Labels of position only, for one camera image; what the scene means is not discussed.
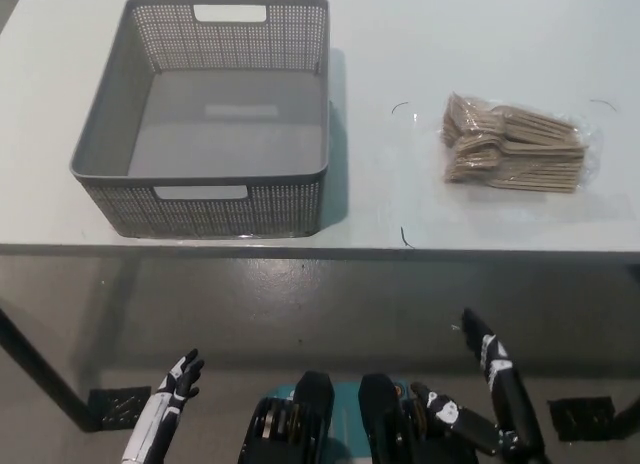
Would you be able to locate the black teal robot torso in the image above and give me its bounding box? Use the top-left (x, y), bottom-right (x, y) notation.
top-left (238, 368), bottom-right (481, 464)

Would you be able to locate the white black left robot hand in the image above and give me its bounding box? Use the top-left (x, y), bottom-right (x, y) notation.
top-left (121, 348), bottom-right (206, 464)

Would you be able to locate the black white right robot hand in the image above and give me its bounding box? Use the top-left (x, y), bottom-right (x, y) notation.
top-left (410, 307), bottom-right (549, 464)

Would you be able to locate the clear bag of wooden forks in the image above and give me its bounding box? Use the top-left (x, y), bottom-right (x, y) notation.
top-left (439, 90), bottom-right (599, 195)

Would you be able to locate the black metal table leg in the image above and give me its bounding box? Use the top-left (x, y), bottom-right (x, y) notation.
top-left (0, 307), bottom-right (104, 430)

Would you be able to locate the grey perforated plastic basket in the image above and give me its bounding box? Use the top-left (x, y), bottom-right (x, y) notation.
top-left (68, 0), bottom-right (332, 239)

